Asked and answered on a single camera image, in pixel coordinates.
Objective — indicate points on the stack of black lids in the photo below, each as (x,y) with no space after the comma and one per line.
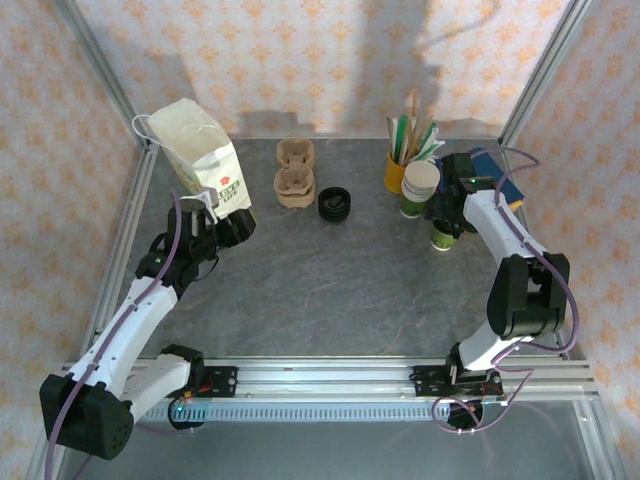
(335,205)

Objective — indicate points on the aluminium side rail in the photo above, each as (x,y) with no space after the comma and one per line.
(134,200)

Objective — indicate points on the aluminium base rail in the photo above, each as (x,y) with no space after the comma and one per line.
(325,377)

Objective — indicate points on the green wrapped straw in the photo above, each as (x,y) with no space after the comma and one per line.
(403,137)
(393,137)
(429,140)

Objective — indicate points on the yellow holder cup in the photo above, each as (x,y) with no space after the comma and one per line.
(394,175)

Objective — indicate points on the stack of coloured napkins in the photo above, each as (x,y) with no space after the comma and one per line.
(487,165)

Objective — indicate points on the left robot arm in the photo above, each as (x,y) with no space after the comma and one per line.
(145,305)

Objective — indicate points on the green paper coffee cup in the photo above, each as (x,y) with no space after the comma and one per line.
(444,242)

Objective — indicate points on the aluminium frame post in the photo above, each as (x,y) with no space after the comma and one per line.
(597,435)
(545,70)
(103,70)

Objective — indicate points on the colourful paper napkin stack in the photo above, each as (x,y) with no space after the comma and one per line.
(519,202)

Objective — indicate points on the white paper takeout bag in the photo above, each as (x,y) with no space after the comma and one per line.
(200,140)

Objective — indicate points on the stack of paper cups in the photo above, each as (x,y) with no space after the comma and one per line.
(421,180)

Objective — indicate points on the wooden stir stick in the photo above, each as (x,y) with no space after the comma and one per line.
(426,132)
(414,125)

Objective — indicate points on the white wrapped straw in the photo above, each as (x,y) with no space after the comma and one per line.
(434,149)

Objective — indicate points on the stack of pulp cup carriers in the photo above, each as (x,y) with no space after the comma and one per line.
(295,175)

